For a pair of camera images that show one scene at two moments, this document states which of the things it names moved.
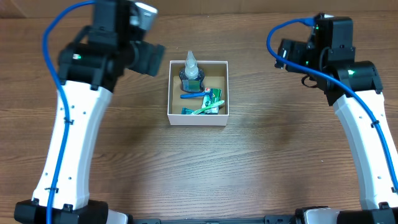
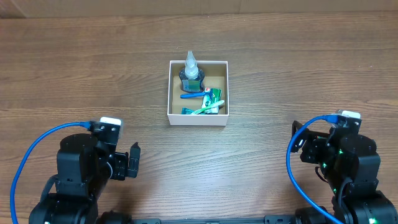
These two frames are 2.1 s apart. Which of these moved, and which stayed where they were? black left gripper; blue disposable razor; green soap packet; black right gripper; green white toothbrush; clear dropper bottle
Moved: black left gripper; black right gripper
Stayed: clear dropper bottle; green white toothbrush; green soap packet; blue disposable razor
